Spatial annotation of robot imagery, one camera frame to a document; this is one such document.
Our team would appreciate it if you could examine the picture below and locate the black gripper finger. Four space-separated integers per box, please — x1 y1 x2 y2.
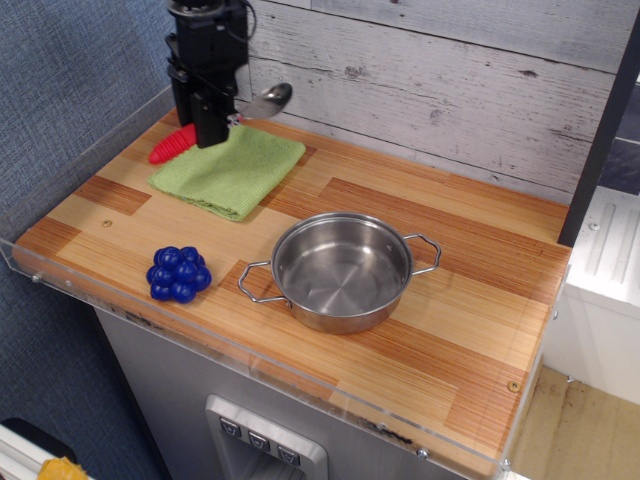
169 69 194 126
191 91 236 148

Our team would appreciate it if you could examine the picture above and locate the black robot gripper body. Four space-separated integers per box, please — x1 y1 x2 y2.
166 1 249 98

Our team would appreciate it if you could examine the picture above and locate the red handled metal spoon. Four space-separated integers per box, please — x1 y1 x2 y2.
149 82 293 164

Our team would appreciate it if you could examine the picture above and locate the yellow black object corner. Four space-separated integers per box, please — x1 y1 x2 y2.
36 457 89 480

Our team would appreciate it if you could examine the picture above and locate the green folded cloth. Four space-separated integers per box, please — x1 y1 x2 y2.
148 126 306 222

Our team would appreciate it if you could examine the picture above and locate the blue plastic grape cluster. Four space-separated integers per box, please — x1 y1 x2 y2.
146 246 212 304

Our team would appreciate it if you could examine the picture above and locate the stainless steel pot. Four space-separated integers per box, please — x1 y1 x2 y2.
238 212 442 334

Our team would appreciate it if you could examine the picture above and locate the clear acrylic table guard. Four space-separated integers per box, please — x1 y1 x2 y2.
1 73 569 479

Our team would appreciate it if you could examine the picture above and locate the grey toy fridge cabinet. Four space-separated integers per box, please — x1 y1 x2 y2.
97 311 456 479

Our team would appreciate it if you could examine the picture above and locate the silver dispenser button panel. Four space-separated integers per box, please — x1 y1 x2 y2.
205 395 329 479

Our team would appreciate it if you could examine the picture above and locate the white ridged plastic box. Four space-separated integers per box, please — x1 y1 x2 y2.
543 187 639 404

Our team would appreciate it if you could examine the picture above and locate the black right frame post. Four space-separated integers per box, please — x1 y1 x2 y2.
557 13 639 247

